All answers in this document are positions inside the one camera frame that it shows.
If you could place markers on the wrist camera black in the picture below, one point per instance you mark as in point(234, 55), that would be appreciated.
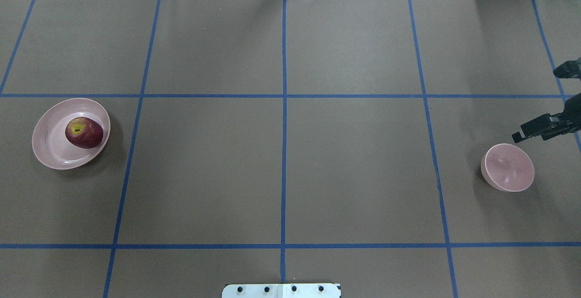
point(570, 69)

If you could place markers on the pink plate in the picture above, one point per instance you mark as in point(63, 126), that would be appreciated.
point(49, 142)

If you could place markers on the red apple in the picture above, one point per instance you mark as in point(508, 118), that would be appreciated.
point(84, 132)

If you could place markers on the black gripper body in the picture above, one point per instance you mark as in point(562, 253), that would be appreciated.
point(559, 122)

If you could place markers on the pink bowl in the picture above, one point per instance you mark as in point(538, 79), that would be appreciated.
point(507, 168)

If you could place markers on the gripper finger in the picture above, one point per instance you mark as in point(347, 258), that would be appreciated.
point(547, 126)

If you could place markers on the white camera mast base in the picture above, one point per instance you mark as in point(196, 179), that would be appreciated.
point(282, 290)

